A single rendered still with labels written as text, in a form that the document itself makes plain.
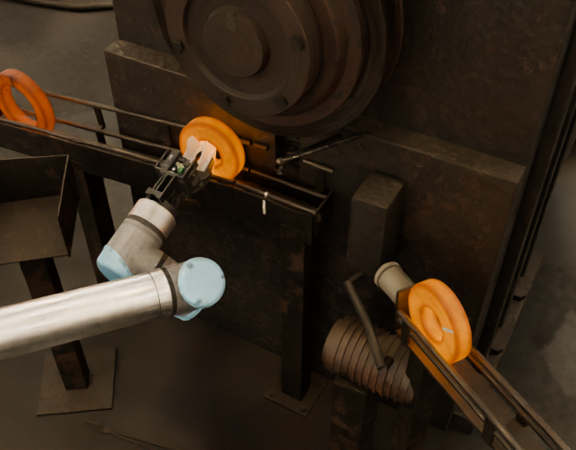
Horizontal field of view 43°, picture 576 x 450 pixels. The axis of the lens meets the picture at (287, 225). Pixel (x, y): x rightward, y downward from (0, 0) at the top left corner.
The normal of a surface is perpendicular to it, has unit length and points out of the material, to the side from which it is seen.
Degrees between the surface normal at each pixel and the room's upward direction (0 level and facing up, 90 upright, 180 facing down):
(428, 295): 90
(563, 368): 0
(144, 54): 0
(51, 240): 5
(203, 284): 44
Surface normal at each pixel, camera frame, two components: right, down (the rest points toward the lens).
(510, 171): 0.00, -0.72
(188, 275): 0.48, -0.17
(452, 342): -0.90, 0.30
